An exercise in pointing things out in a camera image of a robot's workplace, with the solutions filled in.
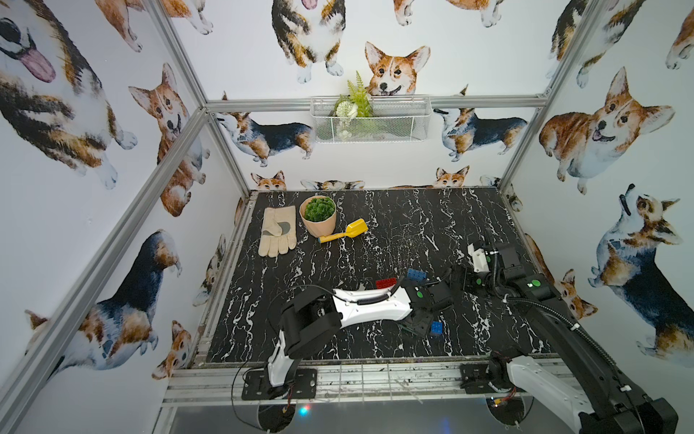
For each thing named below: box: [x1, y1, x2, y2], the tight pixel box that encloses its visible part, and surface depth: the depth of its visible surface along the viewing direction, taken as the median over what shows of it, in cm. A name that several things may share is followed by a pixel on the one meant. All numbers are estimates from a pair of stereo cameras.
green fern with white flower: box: [334, 70, 376, 123], surface depth 83 cm
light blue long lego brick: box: [407, 268, 428, 281], surface depth 95 cm
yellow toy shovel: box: [318, 218, 369, 244], surface depth 109 cm
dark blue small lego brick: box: [431, 320, 444, 335], surface depth 83 cm
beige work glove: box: [258, 205, 298, 258], surface depth 108 cm
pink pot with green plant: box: [299, 195, 338, 238], surface depth 102 cm
